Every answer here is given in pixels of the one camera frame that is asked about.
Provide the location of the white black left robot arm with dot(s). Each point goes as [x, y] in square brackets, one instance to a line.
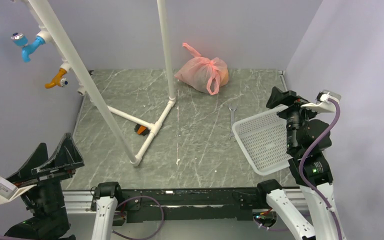
[105, 199]

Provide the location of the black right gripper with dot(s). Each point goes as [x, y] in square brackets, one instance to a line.
[288, 97]

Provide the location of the blue plastic faucet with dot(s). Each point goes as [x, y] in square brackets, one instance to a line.
[27, 48]

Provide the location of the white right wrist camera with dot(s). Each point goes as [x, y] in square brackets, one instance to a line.
[323, 103]

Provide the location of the orange plastic faucet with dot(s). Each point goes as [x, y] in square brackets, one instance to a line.
[58, 80]

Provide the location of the white perforated plastic basket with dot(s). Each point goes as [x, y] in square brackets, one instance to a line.
[263, 141]

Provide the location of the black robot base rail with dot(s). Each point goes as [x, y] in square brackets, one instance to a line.
[176, 204]

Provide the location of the pink plastic bag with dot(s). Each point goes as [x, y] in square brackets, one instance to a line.
[201, 73]

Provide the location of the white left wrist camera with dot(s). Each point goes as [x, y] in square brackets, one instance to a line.
[0, 192]

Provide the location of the silver open-end wrench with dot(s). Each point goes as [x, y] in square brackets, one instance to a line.
[232, 108]

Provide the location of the fake orange fruit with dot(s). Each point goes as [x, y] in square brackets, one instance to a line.
[224, 77]

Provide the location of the orange black brush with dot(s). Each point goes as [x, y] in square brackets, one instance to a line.
[141, 130]

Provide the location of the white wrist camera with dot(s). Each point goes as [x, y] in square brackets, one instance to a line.
[0, 192]
[323, 103]

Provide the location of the white PVC pipe frame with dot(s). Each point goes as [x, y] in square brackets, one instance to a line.
[52, 31]

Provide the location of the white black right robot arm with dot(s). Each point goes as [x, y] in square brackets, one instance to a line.
[308, 128]

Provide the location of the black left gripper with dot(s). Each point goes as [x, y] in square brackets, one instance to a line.
[66, 158]

